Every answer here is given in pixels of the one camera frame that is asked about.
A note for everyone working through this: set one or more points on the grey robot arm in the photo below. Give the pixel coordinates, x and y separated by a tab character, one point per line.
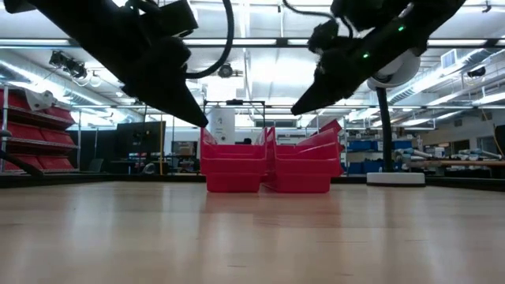
414	153
479	153

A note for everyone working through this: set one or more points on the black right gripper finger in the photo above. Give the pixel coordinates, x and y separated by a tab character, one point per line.
315	98

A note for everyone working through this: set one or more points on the white desk lamp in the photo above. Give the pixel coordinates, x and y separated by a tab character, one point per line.
386	130

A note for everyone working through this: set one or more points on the white plastic part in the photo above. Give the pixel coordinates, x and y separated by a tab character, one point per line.
39	100

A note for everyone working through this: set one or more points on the red bin storage rack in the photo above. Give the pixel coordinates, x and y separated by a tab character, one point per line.
23	132
330	126

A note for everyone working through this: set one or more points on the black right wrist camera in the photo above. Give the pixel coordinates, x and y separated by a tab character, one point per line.
323	35

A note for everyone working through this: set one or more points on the black aluminium table frame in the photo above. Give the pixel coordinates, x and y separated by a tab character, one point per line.
118	178

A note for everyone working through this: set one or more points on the round black ceiling fixture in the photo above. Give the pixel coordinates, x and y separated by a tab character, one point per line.
225	71

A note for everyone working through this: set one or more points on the red plastic bin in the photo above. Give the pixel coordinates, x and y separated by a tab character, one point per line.
233	173
304	173

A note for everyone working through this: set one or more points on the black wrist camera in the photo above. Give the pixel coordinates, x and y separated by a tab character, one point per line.
177	17
323	35

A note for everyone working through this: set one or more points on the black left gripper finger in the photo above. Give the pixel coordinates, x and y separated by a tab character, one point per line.
177	102

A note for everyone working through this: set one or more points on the person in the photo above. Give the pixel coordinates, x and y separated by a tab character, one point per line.
246	141

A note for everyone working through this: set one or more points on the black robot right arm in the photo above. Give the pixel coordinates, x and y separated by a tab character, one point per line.
414	23

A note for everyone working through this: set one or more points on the black ceiling camera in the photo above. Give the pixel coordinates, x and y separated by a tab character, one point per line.
476	72
69	66

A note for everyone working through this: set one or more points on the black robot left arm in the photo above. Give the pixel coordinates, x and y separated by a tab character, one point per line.
79	23

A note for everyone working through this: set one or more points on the wooden workbench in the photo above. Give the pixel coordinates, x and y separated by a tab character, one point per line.
465	163

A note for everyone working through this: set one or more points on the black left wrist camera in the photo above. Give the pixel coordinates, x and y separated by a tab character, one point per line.
177	17

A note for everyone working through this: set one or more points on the white round column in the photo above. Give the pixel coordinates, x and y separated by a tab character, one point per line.
223	124

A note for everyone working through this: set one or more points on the black overhead light bar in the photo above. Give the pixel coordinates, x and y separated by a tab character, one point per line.
252	42

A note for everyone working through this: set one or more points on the black monitor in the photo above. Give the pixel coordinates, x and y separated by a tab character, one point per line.
140	136

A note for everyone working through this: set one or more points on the blue storage bin shelf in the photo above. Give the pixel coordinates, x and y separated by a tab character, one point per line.
361	146

